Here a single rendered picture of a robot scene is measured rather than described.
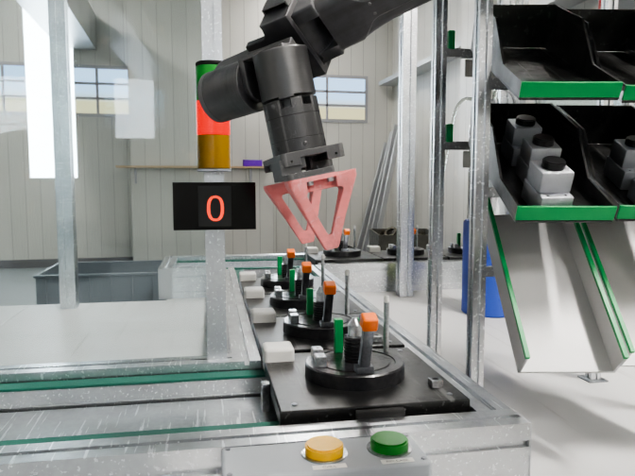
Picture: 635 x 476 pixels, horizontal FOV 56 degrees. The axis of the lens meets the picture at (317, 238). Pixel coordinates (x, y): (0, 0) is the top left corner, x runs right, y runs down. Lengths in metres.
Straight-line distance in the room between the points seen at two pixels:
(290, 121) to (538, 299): 0.49
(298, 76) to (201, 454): 0.40
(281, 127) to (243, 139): 8.18
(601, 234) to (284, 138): 0.62
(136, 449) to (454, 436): 0.35
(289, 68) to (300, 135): 0.07
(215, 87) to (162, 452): 0.39
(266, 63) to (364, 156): 9.05
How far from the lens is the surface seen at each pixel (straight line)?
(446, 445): 0.74
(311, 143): 0.60
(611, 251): 1.05
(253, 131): 8.81
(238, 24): 9.04
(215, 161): 0.89
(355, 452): 0.66
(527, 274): 0.95
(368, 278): 2.07
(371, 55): 9.88
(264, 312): 1.16
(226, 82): 0.65
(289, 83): 0.61
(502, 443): 0.77
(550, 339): 0.89
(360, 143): 9.64
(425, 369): 0.90
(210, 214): 0.89
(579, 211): 0.86
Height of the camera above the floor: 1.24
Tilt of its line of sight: 5 degrees down
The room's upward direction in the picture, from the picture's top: straight up
